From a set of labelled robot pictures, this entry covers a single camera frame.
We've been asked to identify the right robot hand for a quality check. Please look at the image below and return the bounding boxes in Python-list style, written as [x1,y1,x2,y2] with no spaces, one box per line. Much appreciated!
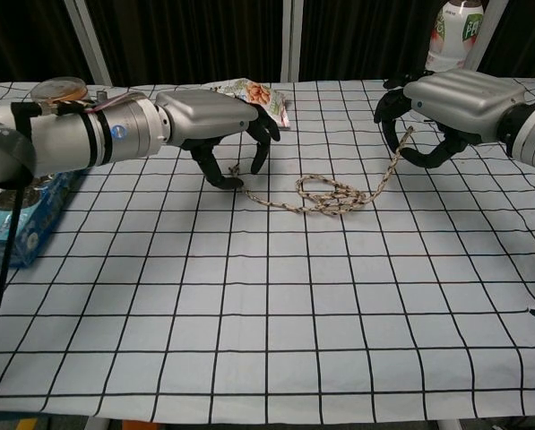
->
[373,69,527,170]

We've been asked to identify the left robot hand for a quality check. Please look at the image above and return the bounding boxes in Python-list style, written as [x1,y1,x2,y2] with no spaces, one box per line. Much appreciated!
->
[154,89,280,192]

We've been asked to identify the beige braided rope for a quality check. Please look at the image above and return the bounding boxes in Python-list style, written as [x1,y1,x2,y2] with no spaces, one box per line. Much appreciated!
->
[228,125,415,217]

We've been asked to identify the nut snack bag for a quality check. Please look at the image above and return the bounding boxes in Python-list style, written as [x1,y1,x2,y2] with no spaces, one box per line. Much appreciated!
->
[203,78,291,130]

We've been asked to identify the drink bottle yellow cap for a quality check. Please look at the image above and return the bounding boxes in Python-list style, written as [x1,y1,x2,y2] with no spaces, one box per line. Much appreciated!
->
[425,0,488,73]

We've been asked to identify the black pleated curtain panel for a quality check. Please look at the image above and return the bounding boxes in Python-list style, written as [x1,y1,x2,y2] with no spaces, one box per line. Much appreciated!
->
[479,0,535,80]
[87,0,286,86]
[300,0,447,83]
[0,0,87,85]

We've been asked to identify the clear jar orange contents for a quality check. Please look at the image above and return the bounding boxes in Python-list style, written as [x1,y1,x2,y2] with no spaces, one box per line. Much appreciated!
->
[30,76,89,111]

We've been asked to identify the white checked tablecloth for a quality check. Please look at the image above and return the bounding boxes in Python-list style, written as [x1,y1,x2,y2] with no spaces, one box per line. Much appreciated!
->
[0,78,535,413]

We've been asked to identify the blue cookie box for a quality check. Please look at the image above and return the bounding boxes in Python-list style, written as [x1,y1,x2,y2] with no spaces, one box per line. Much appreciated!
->
[0,172,82,269]

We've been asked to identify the white partition frame post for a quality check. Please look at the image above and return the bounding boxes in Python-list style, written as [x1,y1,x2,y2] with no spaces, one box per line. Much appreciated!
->
[65,0,112,86]
[282,0,303,83]
[466,0,513,73]

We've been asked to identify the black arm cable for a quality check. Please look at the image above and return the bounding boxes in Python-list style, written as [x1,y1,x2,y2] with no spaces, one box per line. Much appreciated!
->
[0,101,39,355]

